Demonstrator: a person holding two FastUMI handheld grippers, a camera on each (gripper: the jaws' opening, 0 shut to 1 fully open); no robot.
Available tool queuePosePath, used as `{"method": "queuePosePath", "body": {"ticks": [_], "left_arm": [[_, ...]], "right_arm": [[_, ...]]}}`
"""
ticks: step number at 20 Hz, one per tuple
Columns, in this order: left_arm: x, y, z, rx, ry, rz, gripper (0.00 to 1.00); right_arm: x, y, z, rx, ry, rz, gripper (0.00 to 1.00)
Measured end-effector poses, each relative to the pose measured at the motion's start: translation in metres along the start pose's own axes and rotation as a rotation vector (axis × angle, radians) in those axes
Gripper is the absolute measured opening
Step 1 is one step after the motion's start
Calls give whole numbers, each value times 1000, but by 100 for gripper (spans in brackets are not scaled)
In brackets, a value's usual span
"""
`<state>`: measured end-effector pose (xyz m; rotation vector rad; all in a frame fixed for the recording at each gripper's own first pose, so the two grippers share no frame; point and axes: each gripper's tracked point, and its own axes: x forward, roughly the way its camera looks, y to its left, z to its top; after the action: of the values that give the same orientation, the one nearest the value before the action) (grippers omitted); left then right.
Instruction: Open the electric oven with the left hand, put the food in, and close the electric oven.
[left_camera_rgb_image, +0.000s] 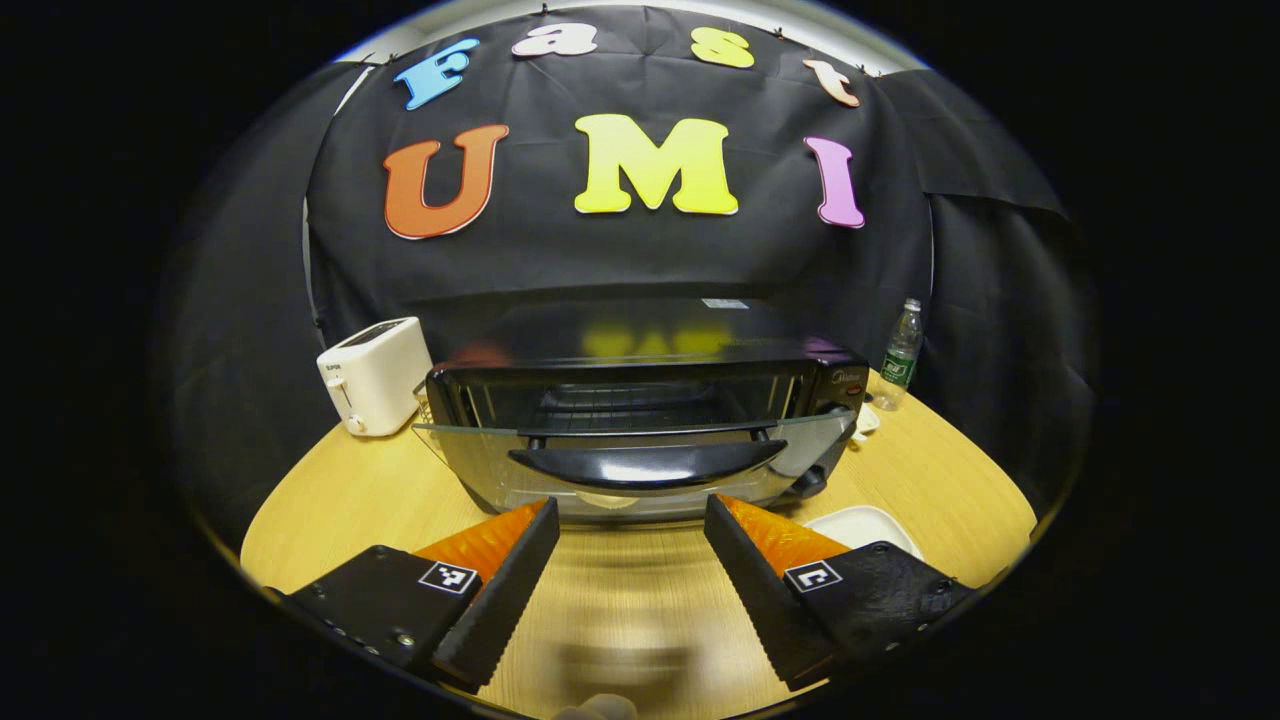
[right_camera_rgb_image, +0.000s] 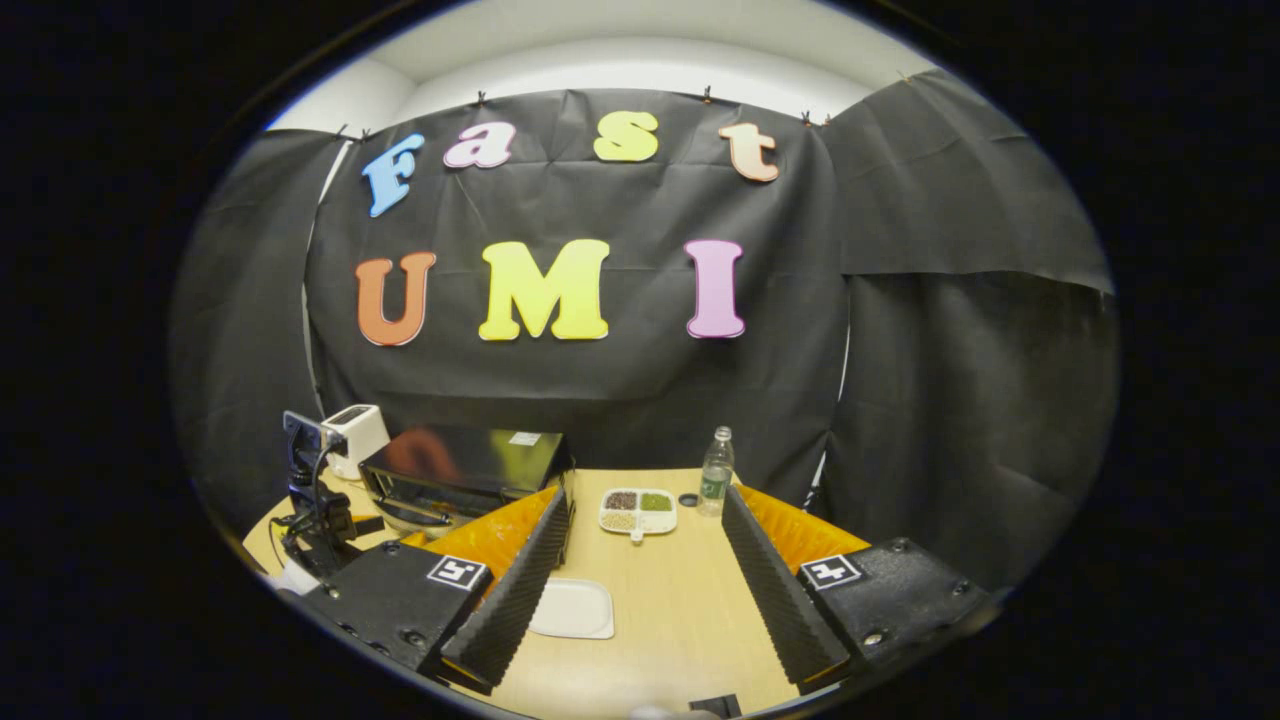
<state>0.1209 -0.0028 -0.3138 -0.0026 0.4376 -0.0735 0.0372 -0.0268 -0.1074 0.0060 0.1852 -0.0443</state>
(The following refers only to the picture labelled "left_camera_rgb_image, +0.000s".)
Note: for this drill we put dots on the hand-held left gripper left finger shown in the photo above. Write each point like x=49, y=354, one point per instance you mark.
x=500, y=600

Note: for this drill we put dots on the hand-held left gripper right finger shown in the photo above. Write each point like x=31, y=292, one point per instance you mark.
x=765, y=600

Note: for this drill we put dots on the black electric oven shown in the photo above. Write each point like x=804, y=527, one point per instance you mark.
x=650, y=465

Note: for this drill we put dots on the metal oven rack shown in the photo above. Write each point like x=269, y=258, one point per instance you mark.
x=640, y=403

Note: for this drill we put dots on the white square plate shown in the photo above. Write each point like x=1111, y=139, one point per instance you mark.
x=860, y=525

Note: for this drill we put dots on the white divided dish with beans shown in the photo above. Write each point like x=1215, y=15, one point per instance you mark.
x=866, y=420

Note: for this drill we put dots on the white toaster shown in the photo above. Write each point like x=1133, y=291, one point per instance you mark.
x=375, y=375

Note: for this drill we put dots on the clear plastic water bottle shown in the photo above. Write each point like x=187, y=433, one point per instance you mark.
x=900, y=360

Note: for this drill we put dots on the black backdrop cloth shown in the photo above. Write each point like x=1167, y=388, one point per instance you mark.
x=640, y=260

